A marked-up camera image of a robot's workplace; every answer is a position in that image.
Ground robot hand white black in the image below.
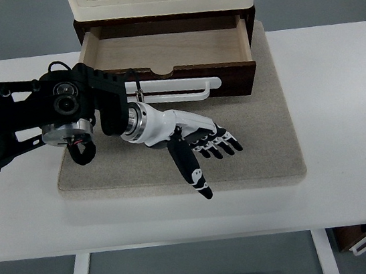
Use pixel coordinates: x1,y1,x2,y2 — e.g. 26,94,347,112
127,89,250,210

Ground white drawer handle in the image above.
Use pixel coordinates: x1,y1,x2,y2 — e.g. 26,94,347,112
122,69,224,111

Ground dark brown wooden drawer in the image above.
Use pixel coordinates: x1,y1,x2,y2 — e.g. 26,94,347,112
74,7,262,118

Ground beige grey thick mat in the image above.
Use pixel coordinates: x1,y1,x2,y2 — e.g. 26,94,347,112
39,17,310,217

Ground white handle of brown box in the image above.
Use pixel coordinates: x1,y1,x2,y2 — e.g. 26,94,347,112
347,234,366,257

